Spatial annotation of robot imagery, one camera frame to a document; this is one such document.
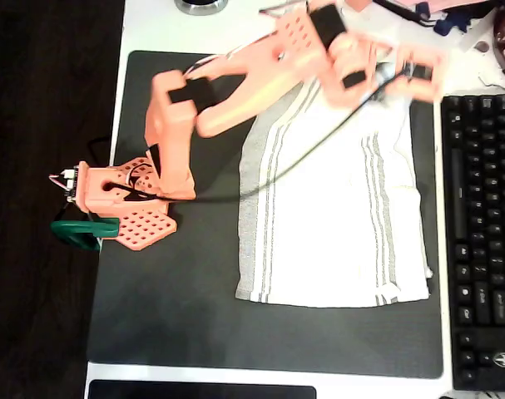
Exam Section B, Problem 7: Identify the white striped towel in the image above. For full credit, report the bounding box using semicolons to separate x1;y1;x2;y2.
234;62;434;309

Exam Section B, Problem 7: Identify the blue plastic object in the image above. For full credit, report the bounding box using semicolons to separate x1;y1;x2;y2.
433;10;472;37

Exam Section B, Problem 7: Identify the pink paper sheet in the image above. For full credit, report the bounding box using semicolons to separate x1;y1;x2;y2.
395;0;498;12

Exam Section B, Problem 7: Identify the round metal object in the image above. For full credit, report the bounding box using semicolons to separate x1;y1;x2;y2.
173;0;229;17

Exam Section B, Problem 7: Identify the black computer keyboard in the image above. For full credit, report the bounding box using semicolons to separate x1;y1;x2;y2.
439;93;505;392

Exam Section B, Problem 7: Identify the dark grey desk mat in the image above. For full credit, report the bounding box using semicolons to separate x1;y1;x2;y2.
86;50;443;380

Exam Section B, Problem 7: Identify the small motor control board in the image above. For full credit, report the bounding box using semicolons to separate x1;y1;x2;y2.
48;165;79;204

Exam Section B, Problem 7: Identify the green table clamp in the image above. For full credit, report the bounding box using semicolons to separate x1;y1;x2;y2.
50;218;121;252

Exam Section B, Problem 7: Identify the black flat device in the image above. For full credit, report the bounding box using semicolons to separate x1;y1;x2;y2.
87;378;318;399

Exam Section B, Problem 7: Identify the pink wrist camera mount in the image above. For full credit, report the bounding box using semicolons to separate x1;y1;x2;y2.
391;44;447;103

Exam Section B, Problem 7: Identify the thin black cable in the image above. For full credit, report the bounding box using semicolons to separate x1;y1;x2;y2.
372;0;438;28

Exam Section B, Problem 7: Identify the black camera cable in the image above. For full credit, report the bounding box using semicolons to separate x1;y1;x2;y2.
164;72;407;204

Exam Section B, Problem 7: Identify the pink perforated base plate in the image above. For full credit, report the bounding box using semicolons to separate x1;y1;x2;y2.
110;155;179;253

